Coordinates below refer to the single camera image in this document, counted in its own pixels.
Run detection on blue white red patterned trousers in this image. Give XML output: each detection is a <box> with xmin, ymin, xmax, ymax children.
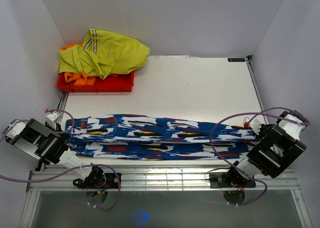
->
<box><xmin>64</xmin><ymin>114</ymin><xmax>257</xmax><ymax>161</ymax></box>

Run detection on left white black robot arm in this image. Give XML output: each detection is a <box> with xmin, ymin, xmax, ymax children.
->
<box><xmin>2</xmin><ymin>119</ymin><xmax>107</xmax><ymax>189</ymax></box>

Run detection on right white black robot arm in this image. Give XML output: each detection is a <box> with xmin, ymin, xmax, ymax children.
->
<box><xmin>225</xmin><ymin>110</ymin><xmax>308</xmax><ymax>187</ymax></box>

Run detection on yellow-green trousers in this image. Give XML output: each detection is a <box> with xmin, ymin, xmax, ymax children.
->
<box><xmin>58</xmin><ymin>29</ymin><xmax>150</xmax><ymax>80</ymax></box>

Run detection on orange garment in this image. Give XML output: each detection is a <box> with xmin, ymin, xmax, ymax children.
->
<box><xmin>58</xmin><ymin>44</ymin><xmax>98</xmax><ymax>86</ymax></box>

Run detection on red plastic tray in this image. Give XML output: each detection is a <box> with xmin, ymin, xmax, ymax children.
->
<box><xmin>56</xmin><ymin>71</ymin><xmax>135</xmax><ymax>93</ymax></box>

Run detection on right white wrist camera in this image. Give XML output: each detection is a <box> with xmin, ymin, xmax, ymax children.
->
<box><xmin>243</xmin><ymin>117</ymin><xmax>263</xmax><ymax>135</ymax></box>

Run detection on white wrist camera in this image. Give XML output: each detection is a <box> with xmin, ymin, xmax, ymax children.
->
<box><xmin>45</xmin><ymin>111</ymin><xmax>62</xmax><ymax>131</ymax></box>
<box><xmin>243</xmin><ymin>117</ymin><xmax>263</xmax><ymax>135</ymax></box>

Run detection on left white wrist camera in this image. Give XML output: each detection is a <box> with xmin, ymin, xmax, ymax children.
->
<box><xmin>45</xmin><ymin>111</ymin><xmax>62</xmax><ymax>131</ymax></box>

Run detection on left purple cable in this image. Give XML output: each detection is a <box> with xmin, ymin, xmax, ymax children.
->
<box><xmin>0</xmin><ymin>109</ymin><xmax>122</xmax><ymax>211</ymax></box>

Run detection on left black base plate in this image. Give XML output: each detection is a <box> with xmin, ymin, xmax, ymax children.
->
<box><xmin>72</xmin><ymin>173</ymin><xmax>122</xmax><ymax>189</ymax></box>

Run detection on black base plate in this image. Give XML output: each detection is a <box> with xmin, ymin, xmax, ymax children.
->
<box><xmin>208</xmin><ymin>172</ymin><xmax>256</xmax><ymax>188</ymax></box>
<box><xmin>72</xmin><ymin>173</ymin><xmax>122</xmax><ymax>189</ymax></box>

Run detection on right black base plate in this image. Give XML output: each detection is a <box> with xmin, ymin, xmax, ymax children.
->
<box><xmin>208</xmin><ymin>172</ymin><xmax>256</xmax><ymax>188</ymax></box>

